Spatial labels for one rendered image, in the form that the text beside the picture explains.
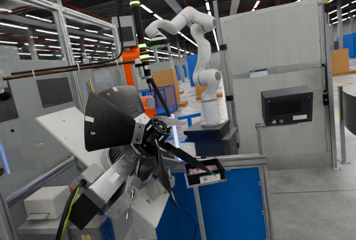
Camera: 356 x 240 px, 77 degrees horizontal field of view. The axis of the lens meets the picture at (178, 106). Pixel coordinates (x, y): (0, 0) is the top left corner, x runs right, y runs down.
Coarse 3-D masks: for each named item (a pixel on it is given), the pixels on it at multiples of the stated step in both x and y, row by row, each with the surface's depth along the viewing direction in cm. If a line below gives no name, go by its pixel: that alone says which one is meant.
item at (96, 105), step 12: (96, 96) 85; (96, 108) 83; (108, 108) 87; (84, 120) 77; (96, 120) 81; (108, 120) 85; (120, 120) 90; (132, 120) 95; (84, 132) 76; (96, 132) 80; (108, 132) 84; (120, 132) 89; (132, 132) 94; (96, 144) 79; (108, 144) 84; (120, 144) 89
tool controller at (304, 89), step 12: (264, 96) 131; (276, 96) 128; (288, 96) 127; (300, 96) 125; (312, 96) 125; (264, 108) 132; (276, 108) 130; (288, 108) 129; (300, 108) 128; (312, 108) 128; (264, 120) 138; (276, 120) 134; (288, 120) 133; (300, 120) 131
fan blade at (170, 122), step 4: (156, 116) 137; (160, 116) 138; (164, 116) 139; (164, 120) 130; (168, 120) 129; (172, 120) 130; (176, 120) 133; (180, 120) 136; (168, 124) 121; (172, 124) 122; (176, 124) 124; (180, 124) 126; (188, 124) 134
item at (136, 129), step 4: (136, 124) 97; (140, 124) 99; (136, 128) 97; (140, 128) 99; (144, 128) 100; (136, 132) 97; (140, 132) 99; (136, 136) 97; (140, 136) 99; (132, 140) 95; (140, 140) 99
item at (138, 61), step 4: (136, 60) 106; (140, 60) 106; (136, 64) 106; (140, 64) 106; (140, 68) 107; (140, 72) 107; (140, 76) 108; (144, 76) 107; (148, 76) 107; (152, 76) 107
